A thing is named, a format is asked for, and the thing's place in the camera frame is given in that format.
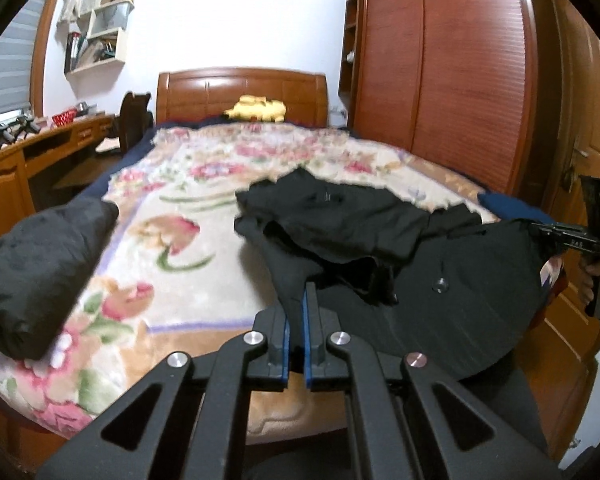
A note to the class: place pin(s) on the wooden bed headboard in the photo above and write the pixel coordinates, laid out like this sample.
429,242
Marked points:
260,85

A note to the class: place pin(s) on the white wall shelf unit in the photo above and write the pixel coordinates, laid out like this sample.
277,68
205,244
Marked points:
105,30

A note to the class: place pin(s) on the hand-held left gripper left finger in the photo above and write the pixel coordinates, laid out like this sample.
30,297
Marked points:
284,355

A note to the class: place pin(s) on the black buttoned coat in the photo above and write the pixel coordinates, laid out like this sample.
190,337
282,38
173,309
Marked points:
455,320

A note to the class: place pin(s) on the yellow plush toy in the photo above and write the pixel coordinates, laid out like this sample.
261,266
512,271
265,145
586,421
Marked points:
257,109

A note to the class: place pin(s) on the wooden louvred wardrobe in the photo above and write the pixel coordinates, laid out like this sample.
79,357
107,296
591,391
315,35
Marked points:
430,85

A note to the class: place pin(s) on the wooden window frame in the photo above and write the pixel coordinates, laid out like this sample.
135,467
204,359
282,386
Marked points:
42,50

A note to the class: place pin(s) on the dark wooden chair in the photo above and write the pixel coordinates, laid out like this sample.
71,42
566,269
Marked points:
132,120

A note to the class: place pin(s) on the grey window blind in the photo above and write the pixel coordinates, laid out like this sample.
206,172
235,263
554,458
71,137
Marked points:
10,70

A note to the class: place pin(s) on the navy cloth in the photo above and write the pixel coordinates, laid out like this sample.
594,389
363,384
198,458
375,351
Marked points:
515,207

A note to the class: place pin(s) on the dark grey jacket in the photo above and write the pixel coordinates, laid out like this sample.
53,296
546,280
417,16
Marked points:
40,270

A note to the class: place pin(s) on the person's right hand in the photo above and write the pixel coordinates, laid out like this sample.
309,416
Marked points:
592,285

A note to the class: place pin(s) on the floral blanket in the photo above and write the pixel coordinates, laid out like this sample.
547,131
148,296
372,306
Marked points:
180,270

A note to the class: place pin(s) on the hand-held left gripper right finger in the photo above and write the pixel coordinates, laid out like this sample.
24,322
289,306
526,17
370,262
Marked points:
310,350

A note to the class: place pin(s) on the red box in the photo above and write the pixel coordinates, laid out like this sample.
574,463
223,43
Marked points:
64,118

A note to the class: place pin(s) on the wooden desk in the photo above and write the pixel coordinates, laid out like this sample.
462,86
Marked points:
5,180

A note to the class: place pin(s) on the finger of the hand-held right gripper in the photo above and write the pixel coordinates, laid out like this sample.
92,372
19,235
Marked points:
555,236

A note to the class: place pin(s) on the wooden door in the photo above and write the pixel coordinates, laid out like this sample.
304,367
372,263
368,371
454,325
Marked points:
580,110

